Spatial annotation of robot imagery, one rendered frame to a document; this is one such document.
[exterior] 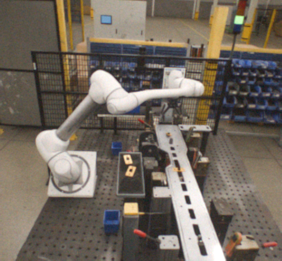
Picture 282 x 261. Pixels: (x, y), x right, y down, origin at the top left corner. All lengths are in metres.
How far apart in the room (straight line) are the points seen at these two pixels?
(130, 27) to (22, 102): 4.99
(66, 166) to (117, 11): 6.87
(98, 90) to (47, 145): 0.53
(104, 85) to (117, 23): 6.73
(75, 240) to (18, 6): 2.87
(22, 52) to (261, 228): 3.34
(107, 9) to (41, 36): 4.82
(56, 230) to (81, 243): 0.19
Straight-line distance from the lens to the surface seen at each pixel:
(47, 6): 3.50
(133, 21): 8.10
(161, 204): 1.36
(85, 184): 1.89
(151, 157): 1.62
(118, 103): 1.42
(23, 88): 3.91
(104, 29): 8.25
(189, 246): 1.29
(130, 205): 1.19
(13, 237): 2.73
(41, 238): 1.72
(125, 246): 1.34
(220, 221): 1.46
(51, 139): 1.73
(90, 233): 1.69
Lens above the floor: 2.01
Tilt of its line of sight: 26 degrees down
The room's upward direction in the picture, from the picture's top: 3 degrees clockwise
